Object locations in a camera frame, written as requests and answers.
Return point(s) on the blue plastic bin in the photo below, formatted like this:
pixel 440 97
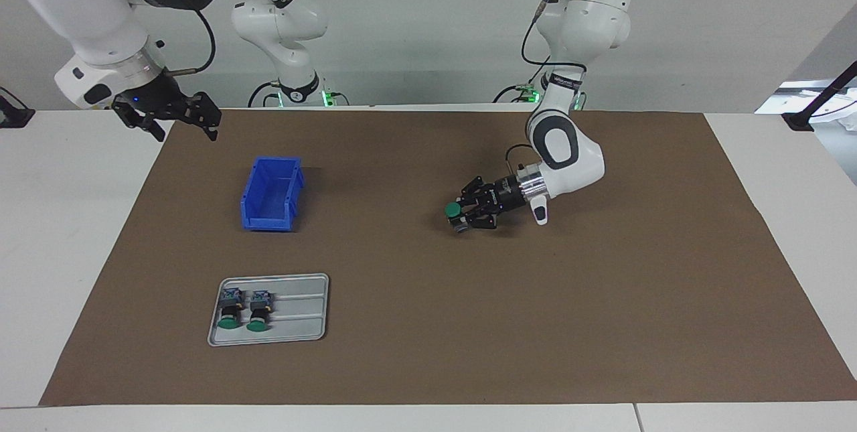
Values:
pixel 268 218

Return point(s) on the grey metal tray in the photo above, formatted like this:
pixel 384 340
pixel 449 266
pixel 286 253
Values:
pixel 301 311

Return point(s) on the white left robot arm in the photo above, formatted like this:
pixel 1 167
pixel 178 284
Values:
pixel 589 10

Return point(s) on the black angled stand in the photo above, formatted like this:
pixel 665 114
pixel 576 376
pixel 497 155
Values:
pixel 800 120

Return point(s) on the brown table mat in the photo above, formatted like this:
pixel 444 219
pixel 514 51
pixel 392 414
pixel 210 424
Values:
pixel 469 318

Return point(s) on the black table clamp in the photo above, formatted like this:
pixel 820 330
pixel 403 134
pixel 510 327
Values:
pixel 13 116

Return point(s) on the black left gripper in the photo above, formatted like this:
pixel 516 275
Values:
pixel 509 195

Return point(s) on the green push button switch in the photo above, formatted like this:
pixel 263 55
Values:
pixel 230 308
pixel 453 209
pixel 259 310

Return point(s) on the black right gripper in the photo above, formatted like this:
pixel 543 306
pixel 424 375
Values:
pixel 157 97

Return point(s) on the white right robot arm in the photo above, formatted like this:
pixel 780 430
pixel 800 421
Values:
pixel 80 3

